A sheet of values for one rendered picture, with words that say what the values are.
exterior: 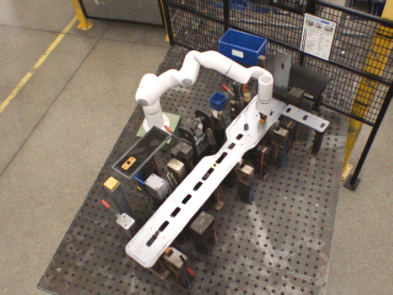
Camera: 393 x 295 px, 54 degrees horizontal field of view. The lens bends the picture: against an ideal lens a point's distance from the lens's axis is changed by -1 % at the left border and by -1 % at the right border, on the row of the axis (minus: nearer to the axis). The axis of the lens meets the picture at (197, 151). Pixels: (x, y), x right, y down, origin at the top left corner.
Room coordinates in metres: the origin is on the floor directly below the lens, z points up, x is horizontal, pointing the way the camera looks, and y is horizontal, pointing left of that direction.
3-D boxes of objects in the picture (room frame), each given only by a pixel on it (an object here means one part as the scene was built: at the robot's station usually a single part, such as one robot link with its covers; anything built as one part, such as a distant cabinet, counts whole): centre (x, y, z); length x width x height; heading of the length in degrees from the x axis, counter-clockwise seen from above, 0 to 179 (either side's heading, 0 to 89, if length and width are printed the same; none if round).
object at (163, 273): (0.85, 0.35, 0.84); 0.18 x 0.06 x 0.29; 46
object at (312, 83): (2.09, -0.57, 1.02); 0.90 x 0.22 x 0.03; 46
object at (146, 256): (1.28, -0.08, 1.00); 1.38 x 0.22 x 0.02; 136
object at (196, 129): (1.52, -0.01, 0.94); 0.18 x 0.13 x 0.49; 136
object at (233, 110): (1.75, -0.30, 0.88); 0.07 x 0.06 x 0.35; 46
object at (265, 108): (1.60, -0.45, 1.14); 0.10 x 0.07 x 0.11; 46
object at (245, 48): (2.22, -0.44, 1.10); 0.30 x 0.17 x 0.13; 52
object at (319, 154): (1.48, -0.79, 0.84); 0.11 x 0.06 x 0.29; 46
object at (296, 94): (1.74, -0.70, 0.88); 0.08 x 0.08 x 0.36; 46
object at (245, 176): (1.22, -0.25, 0.87); 0.12 x 0.09 x 0.35; 46
